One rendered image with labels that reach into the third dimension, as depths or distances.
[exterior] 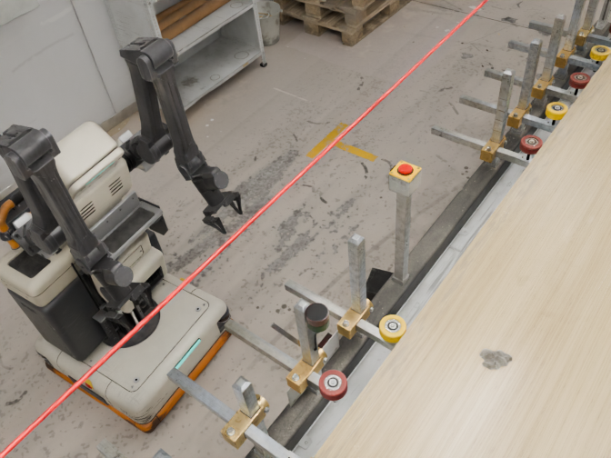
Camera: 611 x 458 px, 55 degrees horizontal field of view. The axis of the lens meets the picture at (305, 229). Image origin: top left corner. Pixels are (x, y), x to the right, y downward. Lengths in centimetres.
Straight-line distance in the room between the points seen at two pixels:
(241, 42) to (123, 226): 293
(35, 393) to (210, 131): 200
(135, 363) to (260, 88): 245
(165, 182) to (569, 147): 237
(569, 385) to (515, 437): 22
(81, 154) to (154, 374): 108
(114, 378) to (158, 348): 21
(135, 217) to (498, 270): 119
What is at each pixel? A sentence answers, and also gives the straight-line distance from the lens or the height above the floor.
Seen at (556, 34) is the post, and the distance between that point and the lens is 279.
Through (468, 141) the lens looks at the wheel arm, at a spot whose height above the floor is 82.
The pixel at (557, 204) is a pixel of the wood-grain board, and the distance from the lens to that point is 219.
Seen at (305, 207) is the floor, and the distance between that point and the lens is 339.
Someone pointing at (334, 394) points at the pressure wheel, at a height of 91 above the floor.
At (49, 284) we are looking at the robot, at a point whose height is 77.
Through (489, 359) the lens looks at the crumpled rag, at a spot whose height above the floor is 91.
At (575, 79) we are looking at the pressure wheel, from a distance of 279.
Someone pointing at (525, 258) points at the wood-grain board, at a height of 90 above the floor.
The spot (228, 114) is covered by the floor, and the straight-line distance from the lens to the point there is 421.
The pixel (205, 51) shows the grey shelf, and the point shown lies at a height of 14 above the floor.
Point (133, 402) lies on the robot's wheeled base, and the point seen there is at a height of 28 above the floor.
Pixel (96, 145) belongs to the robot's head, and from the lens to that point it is 186.
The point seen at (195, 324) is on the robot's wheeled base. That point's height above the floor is 28.
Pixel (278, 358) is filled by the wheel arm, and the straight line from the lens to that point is 179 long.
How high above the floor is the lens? 238
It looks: 47 degrees down
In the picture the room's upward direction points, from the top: 8 degrees counter-clockwise
